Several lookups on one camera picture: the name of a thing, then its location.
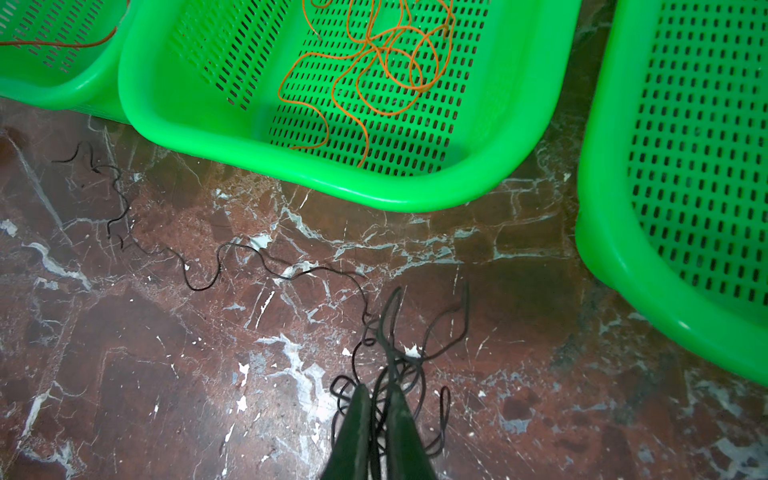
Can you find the left green plastic basket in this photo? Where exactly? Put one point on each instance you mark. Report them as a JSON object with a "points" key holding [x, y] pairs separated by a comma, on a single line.
{"points": [[64, 55]]}

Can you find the middle green plastic basket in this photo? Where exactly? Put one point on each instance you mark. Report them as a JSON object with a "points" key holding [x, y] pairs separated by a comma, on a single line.
{"points": [[406, 106]]}

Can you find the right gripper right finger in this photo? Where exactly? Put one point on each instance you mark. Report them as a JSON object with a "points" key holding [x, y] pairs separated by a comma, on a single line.
{"points": [[406, 458]]}

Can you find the green plastic basket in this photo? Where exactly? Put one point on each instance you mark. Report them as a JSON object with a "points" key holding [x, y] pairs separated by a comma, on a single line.
{"points": [[406, 106], [64, 55], [672, 179]]}

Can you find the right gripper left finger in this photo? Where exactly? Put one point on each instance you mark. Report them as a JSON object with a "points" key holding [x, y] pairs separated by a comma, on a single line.
{"points": [[349, 456]]}

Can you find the right green plastic basket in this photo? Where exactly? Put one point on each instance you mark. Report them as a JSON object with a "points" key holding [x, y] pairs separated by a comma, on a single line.
{"points": [[672, 179]]}

